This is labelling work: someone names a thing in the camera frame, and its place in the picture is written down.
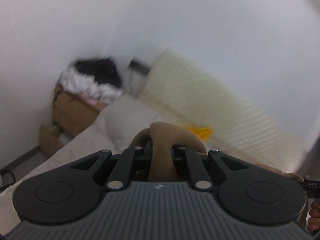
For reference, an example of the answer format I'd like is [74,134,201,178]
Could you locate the brown hooded sweatshirt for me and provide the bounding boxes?
[128,121,305,183]

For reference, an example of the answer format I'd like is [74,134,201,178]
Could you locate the white clothes pile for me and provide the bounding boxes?
[59,67,124,104]

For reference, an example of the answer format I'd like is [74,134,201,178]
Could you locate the person right hand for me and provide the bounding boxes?
[308,201,320,232]

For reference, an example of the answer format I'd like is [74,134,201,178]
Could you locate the yellow cloth piece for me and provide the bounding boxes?
[185,126,214,141]

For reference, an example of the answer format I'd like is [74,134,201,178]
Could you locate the white bed sheet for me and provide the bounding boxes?
[1,96,177,235]

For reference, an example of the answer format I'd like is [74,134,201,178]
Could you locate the cream quilted headboard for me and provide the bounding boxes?
[139,50,306,173]

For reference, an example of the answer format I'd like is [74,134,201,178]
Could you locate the brown cardboard box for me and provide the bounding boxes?
[39,85,107,157]

